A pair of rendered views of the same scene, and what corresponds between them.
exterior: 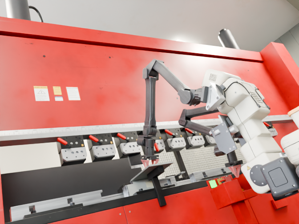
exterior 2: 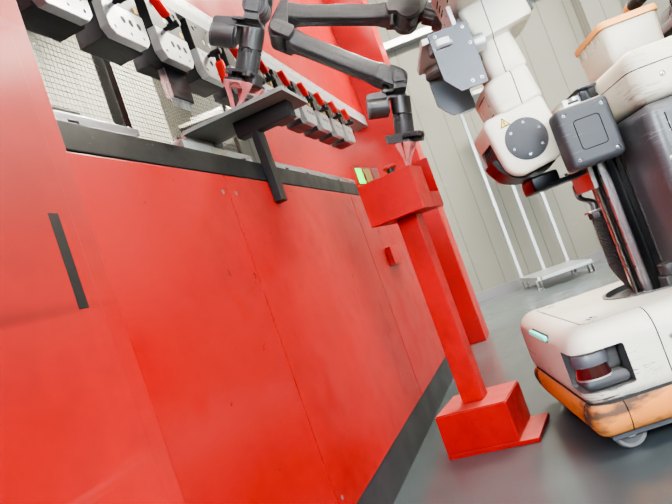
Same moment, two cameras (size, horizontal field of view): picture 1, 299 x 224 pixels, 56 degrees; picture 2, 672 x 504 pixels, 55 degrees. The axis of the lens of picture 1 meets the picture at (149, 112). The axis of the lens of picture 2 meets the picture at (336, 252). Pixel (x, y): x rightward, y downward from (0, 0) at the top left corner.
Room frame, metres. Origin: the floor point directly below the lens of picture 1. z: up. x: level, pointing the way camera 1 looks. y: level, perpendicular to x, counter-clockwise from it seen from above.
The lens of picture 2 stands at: (0.50, 0.96, 0.54)
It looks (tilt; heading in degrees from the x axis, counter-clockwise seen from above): 3 degrees up; 323
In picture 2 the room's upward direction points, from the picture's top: 20 degrees counter-clockwise
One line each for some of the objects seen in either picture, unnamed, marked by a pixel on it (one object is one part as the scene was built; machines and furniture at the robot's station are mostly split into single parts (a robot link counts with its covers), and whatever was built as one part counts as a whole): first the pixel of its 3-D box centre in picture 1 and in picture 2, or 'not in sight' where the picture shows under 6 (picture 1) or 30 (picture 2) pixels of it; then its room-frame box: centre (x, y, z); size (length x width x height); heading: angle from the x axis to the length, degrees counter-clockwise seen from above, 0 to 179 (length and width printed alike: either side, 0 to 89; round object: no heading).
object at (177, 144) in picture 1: (172, 139); (228, 74); (2.12, -0.10, 1.26); 0.15 x 0.09 x 0.17; 127
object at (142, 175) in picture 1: (151, 171); (247, 117); (1.78, 0.11, 1.00); 0.26 x 0.18 x 0.01; 37
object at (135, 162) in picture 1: (135, 161); (177, 91); (1.90, 0.20, 1.13); 0.10 x 0.02 x 0.10; 127
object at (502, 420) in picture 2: not in sight; (493, 416); (1.79, -0.33, 0.06); 0.25 x 0.20 x 0.12; 28
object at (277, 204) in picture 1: (279, 202); (394, 255); (2.38, -0.72, 0.58); 0.15 x 0.02 x 0.07; 127
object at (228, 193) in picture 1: (231, 187); (398, 186); (1.82, -0.32, 0.75); 0.20 x 0.16 x 0.18; 118
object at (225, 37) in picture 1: (232, 46); not in sight; (3.18, -1.30, 2.53); 0.32 x 0.24 x 0.47; 127
